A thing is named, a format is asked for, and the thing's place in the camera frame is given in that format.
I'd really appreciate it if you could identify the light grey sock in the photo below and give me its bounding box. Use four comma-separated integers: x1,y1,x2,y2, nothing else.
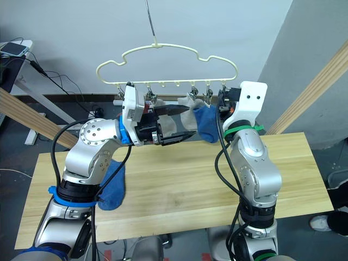
177,95,205,132

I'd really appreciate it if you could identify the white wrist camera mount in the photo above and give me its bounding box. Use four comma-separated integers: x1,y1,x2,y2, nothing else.
120,83,145,145
222,80,269,132

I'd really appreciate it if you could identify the smartphone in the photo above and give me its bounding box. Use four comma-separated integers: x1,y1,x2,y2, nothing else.
0,41,29,58

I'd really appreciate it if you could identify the white desk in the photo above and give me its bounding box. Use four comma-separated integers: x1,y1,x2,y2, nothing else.
0,40,77,145

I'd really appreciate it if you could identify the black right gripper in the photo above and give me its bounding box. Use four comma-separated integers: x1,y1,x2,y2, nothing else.
216,86,242,115

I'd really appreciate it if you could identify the blue wrist clamp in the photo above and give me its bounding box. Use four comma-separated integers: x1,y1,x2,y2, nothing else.
118,116,132,145

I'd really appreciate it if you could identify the blue sock with grey cuff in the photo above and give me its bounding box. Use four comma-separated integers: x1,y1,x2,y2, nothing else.
192,105,221,144

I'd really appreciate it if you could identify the green cable tie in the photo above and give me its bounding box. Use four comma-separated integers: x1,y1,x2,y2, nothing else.
223,124,265,137

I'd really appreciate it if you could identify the grey rounded shape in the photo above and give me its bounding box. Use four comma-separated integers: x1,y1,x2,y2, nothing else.
127,234,165,261

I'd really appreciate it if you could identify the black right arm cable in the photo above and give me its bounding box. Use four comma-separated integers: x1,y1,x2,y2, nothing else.
214,108,247,261

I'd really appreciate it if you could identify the wooden beam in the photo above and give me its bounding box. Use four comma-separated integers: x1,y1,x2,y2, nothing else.
0,88,80,151
264,40,348,135

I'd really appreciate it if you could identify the cream plastic clip hanger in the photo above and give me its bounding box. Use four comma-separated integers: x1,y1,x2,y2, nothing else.
96,42,239,92

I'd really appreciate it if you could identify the grey chair part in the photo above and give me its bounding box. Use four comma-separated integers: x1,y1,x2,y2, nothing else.
327,165,348,191

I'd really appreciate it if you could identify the metal hanger hook rod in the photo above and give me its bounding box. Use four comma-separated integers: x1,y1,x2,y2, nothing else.
145,0,158,46

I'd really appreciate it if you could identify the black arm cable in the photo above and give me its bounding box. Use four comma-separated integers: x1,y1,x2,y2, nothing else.
52,119,132,261
214,108,247,261

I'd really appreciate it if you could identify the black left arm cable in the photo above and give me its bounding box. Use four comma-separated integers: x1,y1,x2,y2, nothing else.
52,119,132,261

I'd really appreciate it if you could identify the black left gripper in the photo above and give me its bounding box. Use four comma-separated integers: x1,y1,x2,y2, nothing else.
135,104,197,146

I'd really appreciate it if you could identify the white shoe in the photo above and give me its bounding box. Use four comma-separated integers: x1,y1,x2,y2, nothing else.
309,214,331,233

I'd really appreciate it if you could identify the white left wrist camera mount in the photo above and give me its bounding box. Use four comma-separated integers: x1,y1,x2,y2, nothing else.
120,83,145,145

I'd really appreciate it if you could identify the black trouser leg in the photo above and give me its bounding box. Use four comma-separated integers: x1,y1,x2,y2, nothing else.
326,208,348,238

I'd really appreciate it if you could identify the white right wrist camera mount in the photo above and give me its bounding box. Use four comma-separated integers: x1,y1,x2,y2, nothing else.
222,80,269,132

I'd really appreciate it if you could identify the black background cable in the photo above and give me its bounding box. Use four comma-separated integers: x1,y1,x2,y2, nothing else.
24,51,105,119

